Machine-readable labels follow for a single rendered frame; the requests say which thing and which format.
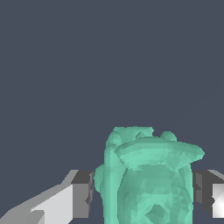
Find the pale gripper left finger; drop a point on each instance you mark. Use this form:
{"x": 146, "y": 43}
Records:
{"x": 61, "y": 198}

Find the teal green faceted figurine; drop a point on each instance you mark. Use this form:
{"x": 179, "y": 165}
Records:
{"x": 151, "y": 180}

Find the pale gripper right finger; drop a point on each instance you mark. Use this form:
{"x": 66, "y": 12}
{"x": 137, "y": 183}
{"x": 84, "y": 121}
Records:
{"x": 210, "y": 192}

